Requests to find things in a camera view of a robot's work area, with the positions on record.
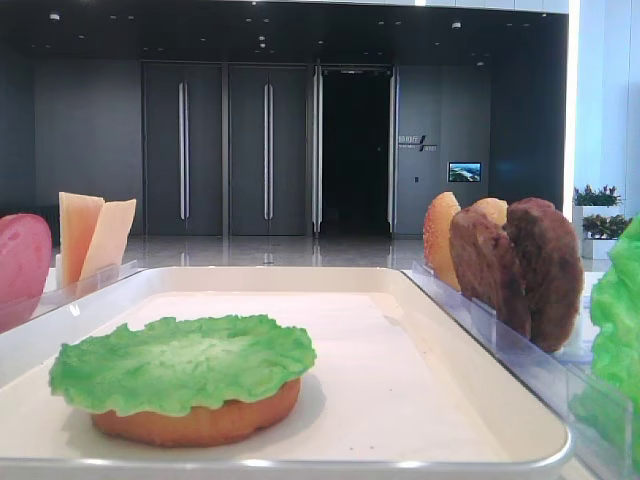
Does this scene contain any green lettuce leaf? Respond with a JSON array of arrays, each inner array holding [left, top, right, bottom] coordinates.
[[49, 314, 316, 417], [570, 218, 639, 469]]

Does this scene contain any left brown meat patty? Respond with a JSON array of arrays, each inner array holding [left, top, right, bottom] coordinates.
[[450, 206, 531, 338]]

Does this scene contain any brown meat patty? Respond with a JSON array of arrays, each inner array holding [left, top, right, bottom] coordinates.
[[505, 197, 584, 353], [450, 206, 531, 338]]

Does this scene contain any bread slice on tray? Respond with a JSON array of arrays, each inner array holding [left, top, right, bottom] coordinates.
[[91, 378, 301, 448]]

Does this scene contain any yellow cheese slice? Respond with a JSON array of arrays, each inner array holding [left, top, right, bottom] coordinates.
[[80, 199, 136, 280]]

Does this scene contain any right brown meat patty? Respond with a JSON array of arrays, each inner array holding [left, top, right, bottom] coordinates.
[[505, 197, 584, 353]]

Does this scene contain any orange cheese slice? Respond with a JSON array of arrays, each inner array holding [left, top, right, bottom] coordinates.
[[59, 192, 105, 287]]

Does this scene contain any outer red tomato slice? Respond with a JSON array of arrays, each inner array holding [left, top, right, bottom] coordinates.
[[1, 213, 52, 333]]

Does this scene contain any upright green lettuce leaf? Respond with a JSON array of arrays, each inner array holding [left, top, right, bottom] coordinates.
[[570, 218, 639, 469]]

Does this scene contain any left bun top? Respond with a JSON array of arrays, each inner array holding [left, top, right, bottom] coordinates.
[[423, 191, 461, 291]]

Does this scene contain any bun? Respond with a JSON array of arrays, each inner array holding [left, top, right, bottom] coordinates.
[[472, 197, 508, 226], [423, 191, 461, 291]]

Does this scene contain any dark double door middle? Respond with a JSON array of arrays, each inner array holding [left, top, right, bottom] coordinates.
[[229, 65, 307, 236]]

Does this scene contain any dark double door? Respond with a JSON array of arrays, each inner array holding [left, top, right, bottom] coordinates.
[[229, 65, 307, 236], [144, 63, 223, 236]]

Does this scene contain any white rectangular tray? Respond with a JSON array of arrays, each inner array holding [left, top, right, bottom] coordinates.
[[1, 267, 574, 479]]

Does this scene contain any right bun top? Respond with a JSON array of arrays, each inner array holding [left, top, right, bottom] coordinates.
[[472, 197, 508, 226]]

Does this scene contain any dark double door left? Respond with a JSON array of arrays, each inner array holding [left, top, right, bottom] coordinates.
[[144, 63, 223, 236]]

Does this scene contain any flower planter box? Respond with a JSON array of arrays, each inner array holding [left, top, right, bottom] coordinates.
[[573, 185, 631, 260]]

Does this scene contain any wall display screen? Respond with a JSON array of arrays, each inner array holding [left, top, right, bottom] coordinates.
[[447, 162, 482, 183]]

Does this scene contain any clear left long rail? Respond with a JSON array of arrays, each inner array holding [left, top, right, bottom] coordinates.
[[1, 261, 139, 333]]

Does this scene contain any clear long rail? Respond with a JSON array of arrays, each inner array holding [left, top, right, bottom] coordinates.
[[1, 261, 139, 333], [405, 262, 639, 479]]

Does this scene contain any clear right long rail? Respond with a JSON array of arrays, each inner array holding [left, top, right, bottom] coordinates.
[[405, 262, 639, 479]]

